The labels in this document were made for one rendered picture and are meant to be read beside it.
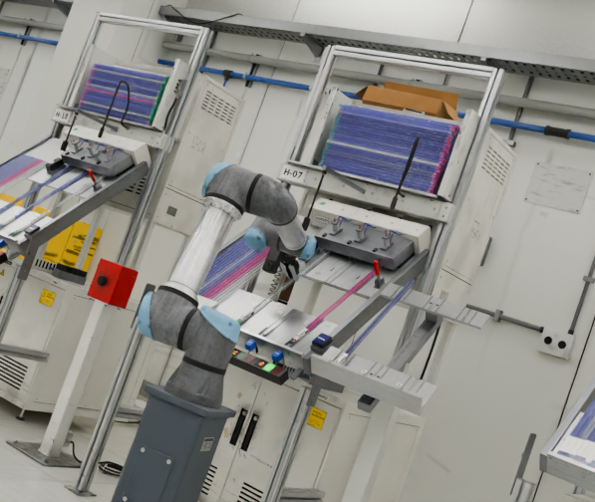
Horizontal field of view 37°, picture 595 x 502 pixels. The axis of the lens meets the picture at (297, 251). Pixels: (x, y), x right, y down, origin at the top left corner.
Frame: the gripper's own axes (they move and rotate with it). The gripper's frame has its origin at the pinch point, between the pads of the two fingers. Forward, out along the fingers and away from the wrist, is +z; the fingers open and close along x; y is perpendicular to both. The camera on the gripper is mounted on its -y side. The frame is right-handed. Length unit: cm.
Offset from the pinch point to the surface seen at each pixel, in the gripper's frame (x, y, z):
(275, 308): -5.0, -15.5, -2.7
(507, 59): 25, 205, 44
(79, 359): 74, -51, 23
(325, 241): 0.8, 21.0, 1.1
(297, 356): -28.3, -32.3, -7.8
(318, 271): -4.1, 8.8, 3.0
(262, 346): -13.9, -32.6, -6.1
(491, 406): -18, 76, 156
